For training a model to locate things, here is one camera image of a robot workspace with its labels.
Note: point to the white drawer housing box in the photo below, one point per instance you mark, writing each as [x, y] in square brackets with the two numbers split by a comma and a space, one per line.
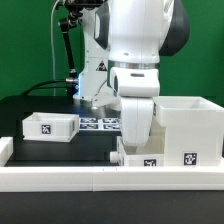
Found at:
[193, 130]

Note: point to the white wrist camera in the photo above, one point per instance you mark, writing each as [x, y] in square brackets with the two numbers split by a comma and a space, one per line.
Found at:
[135, 82]

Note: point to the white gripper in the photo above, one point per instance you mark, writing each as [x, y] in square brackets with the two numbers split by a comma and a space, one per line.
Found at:
[135, 120]

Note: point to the white fence frame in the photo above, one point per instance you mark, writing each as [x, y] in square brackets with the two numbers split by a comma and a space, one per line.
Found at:
[44, 179]

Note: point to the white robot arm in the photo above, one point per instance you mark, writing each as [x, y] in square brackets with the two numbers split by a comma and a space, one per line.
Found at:
[124, 41]

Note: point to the marker tag sheet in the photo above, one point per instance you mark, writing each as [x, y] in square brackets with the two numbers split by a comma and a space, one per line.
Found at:
[95, 124]

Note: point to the white drawer tray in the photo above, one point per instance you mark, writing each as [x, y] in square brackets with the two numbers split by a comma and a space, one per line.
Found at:
[54, 127]
[152, 154]

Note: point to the white front drawer tray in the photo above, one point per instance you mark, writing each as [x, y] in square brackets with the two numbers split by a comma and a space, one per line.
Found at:
[152, 154]

